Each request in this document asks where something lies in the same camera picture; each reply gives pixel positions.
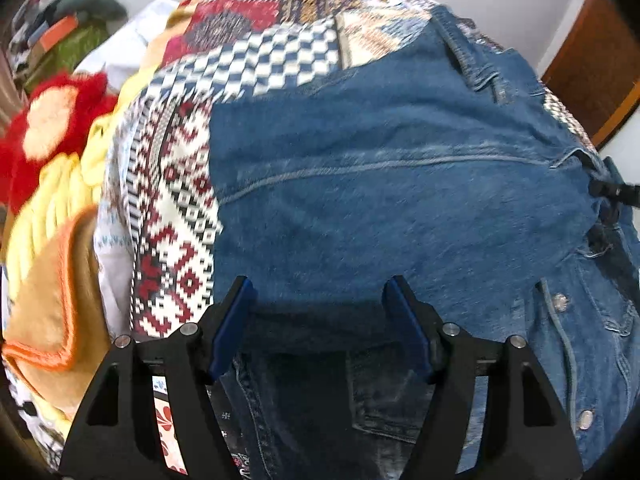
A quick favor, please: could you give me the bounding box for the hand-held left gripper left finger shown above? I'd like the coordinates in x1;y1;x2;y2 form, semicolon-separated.
57;276;258;480

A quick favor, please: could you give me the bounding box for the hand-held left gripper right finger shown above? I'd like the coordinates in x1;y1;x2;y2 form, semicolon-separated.
382;275;586;480

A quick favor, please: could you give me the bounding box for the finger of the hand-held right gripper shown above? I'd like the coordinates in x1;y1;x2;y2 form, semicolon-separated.
589;156;640;226

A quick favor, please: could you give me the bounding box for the blue denim jacket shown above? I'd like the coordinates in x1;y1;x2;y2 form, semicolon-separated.
207;5;640;480

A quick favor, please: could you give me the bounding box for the brown wooden door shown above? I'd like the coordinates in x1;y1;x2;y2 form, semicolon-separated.
540;0;640;148

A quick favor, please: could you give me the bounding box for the patchwork patterned blanket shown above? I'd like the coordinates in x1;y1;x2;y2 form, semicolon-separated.
95;0;601;480

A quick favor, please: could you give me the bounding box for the red and yellow plush toy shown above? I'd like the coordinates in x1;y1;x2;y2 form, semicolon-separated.
0;71;151;436

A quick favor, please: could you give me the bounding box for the green fabric bag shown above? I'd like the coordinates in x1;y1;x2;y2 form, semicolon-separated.
25;22;108;91

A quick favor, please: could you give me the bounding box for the orange box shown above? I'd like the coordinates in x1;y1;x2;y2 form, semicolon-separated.
30;15;78;53

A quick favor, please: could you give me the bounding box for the grey cushion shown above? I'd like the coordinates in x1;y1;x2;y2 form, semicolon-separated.
55;0;128;26

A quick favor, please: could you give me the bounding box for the black white checkered cloth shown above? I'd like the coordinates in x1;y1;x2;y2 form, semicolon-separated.
10;0;66;63

